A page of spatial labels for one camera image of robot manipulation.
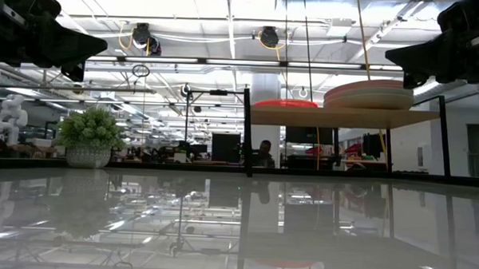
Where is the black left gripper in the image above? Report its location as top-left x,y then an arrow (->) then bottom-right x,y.
0,0 -> 110,84

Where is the salmon pink plate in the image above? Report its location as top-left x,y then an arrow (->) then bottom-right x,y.
323,81 -> 406,102
336,77 -> 405,89

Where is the beige plate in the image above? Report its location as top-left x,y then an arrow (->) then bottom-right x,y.
323,91 -> 415,112

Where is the small orange bowl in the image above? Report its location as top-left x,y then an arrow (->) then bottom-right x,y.
255,97 -> 316,105

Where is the pink translucent plate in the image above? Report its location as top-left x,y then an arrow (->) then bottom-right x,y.
252,98 -> 319,109

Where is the green plant in patterned pot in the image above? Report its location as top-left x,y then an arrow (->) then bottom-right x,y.
55,105 -> 129,172

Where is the black background monitor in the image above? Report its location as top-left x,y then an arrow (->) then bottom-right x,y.
211,132 -> 242,164
285,126 -> 335,146

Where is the person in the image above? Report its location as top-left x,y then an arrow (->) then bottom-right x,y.
251,139 -> 278,169

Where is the yellow hanging cable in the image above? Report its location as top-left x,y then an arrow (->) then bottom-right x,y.
349,0 -> 394,169

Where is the black ceiling cable reel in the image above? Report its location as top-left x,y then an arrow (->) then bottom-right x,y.
129,22 -> 164,57
257,25 -> 287,51

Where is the wooden shelf with black frame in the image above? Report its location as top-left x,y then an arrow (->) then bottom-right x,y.
239,88 -> 455,185

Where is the black hanging cable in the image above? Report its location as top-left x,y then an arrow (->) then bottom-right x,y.
298,0 -> 318,103

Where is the black background rig frame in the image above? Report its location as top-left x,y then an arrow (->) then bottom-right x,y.
181,87 -> 246,160

